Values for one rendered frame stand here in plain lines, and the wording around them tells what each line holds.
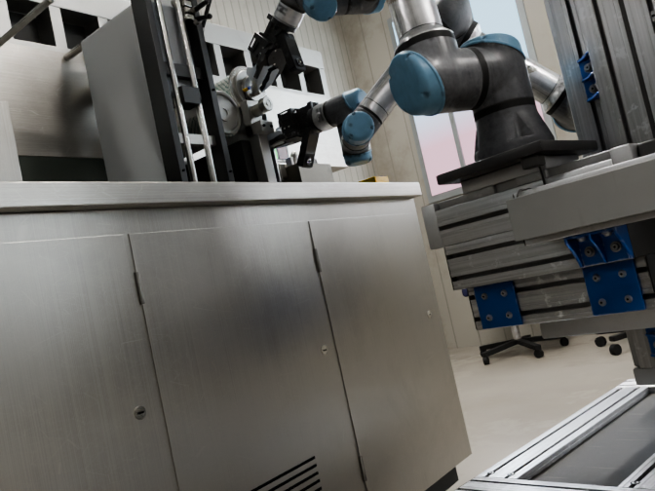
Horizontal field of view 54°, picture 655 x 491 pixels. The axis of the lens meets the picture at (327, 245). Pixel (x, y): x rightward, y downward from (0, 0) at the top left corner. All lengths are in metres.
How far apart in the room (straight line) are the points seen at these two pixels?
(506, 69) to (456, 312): 3.87
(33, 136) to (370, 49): 3.97
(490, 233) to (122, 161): 0.95
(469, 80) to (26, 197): 0.76
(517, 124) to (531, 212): 0.23
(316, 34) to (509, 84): 4.23
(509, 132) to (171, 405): 0.76
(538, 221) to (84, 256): 0.72
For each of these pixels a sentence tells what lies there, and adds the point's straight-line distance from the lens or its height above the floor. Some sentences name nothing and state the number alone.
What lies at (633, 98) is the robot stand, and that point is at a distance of 1.34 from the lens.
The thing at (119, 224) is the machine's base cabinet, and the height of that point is 0.83.
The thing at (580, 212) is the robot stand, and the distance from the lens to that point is 1.03.
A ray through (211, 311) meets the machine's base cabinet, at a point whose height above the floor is 0.66.
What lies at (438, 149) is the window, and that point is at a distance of 4.96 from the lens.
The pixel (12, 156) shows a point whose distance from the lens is 1.47.
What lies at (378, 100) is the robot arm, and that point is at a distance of 1.59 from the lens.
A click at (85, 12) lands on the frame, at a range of 2.09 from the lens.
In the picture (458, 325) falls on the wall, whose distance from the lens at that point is 5.04.
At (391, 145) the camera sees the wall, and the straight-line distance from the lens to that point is 5.27.
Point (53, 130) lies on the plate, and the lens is 1.86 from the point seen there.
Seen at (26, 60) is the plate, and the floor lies 1.40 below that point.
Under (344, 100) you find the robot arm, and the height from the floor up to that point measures 1.12.
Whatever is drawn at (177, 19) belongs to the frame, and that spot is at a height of 1.34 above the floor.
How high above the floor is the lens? 0.65
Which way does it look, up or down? 4 degrees up
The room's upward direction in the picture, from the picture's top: 12 degrees counter-clockwise
